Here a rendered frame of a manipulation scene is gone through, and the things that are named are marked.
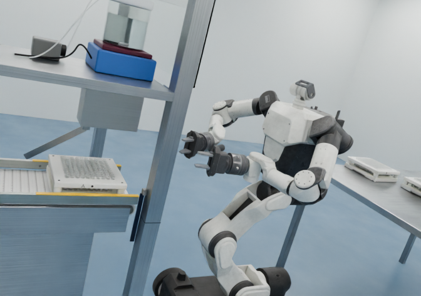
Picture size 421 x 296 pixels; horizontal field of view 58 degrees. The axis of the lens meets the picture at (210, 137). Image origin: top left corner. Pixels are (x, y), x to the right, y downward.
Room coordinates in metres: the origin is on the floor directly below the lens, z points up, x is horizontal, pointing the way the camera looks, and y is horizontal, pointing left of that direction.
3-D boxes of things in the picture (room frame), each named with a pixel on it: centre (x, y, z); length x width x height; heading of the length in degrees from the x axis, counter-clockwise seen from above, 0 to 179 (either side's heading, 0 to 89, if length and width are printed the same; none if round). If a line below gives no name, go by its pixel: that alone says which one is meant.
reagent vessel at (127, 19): (1.35, 0.38, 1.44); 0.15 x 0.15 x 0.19
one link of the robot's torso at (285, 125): (1.77, -0.40, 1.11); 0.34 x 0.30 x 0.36; 30
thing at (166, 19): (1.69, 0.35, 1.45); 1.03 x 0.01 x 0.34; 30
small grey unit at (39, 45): (1.25, 0.59, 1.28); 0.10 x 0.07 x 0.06; 120
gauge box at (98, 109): (1.44, 0.41, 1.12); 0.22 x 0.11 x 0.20; 120
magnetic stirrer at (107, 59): (1.36, 0.38, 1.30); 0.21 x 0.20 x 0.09; 30
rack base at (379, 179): (2.46, -1.09, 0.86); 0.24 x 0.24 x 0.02; 34
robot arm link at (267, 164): (1.52, -0.23, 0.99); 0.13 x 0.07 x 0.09; 45
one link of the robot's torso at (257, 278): (1.74, -0.36, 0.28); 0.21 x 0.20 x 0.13; 120
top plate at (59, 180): (1.30, 0.41, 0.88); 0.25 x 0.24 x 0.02; 30
